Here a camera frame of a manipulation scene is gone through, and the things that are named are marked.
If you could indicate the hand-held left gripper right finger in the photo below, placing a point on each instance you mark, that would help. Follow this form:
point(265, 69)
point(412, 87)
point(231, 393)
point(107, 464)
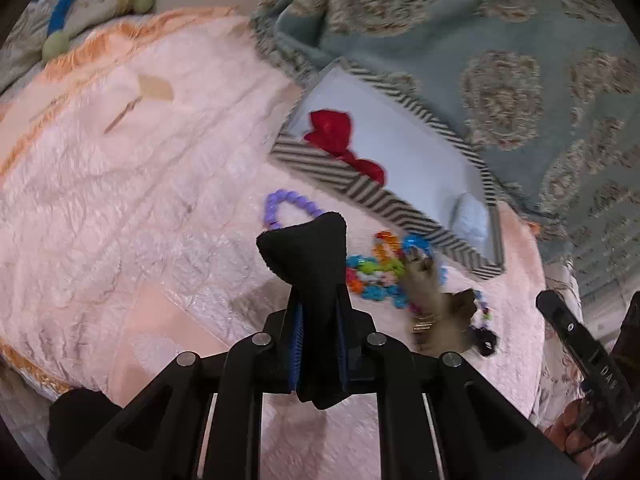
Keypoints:
point(343, 342)

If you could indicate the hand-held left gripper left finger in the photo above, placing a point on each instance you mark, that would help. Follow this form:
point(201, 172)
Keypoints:
point(298, 345)

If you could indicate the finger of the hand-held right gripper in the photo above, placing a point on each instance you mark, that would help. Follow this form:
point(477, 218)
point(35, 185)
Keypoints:
point(630, 330)
point(600, 370)

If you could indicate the black fabric hair bow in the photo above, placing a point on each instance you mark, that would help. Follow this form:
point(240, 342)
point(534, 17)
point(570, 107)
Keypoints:
point(305, 260)

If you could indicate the tan leopard hair bow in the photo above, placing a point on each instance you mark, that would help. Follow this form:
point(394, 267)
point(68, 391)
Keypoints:
point(435, 305)

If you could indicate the striped jewelry box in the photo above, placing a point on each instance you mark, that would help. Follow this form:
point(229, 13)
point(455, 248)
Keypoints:
point(400, 140)

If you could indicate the person's right hand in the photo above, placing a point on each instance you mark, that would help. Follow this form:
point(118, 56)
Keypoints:
point(567, 430)

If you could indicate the black scrunchie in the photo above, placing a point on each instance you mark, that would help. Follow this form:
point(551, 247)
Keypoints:
point(485, 342)

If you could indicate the white fluffy scrunchie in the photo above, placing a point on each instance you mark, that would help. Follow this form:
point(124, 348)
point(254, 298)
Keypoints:
point(470, 220)

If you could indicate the red velvet hair bow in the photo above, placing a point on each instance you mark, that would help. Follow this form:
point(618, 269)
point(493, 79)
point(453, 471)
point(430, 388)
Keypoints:
point(330, 130)

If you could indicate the pink fringed bedspread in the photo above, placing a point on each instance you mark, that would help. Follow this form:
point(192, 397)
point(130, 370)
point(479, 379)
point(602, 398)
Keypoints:
point(125, 185)

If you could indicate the gold drop earring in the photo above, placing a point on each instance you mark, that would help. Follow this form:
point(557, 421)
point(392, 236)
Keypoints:
point(120, 117)

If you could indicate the tan paper patch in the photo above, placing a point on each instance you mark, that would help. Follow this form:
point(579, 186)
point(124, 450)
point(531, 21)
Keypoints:
point(156, 88)

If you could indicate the blue damask blanket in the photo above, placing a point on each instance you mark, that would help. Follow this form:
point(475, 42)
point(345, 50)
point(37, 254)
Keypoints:
point(425, 25)

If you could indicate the grey satin pillow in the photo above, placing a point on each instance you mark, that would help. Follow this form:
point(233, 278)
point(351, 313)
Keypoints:
point(25, 50)

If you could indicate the blue and green plush toy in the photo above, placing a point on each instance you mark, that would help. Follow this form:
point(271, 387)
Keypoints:
point(65, 10)

